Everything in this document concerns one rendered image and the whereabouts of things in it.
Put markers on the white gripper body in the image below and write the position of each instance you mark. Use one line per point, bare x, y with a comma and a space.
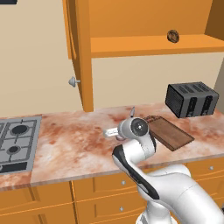
110, 133

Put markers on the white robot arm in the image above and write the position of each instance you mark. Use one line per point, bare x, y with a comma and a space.
175, 189

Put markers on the brown wooden cutting board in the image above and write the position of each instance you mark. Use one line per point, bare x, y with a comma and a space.
172, 134

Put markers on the orange cabinet door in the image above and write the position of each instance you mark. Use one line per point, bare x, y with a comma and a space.
83, 58

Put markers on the brown round bread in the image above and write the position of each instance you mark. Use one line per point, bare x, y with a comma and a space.
173, 36

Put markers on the small grey drawer knob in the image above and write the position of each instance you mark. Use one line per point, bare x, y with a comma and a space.
121, 208
123, 182
211, 168

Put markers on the orange drawer front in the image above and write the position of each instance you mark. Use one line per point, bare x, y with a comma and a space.
99, 186
214, 188
205, 168
35, 198
102, 211

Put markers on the grey round door knob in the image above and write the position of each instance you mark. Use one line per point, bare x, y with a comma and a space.
73, 81

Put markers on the black toaster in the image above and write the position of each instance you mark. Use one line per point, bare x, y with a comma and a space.
189, 100

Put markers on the grey gas hob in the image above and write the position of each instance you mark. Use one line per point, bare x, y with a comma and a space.
17, 143

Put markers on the dark extractor hood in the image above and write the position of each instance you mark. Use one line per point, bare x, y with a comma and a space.
7, 1

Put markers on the orange open wall cabinet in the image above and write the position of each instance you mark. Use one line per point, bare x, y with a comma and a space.
145, 45

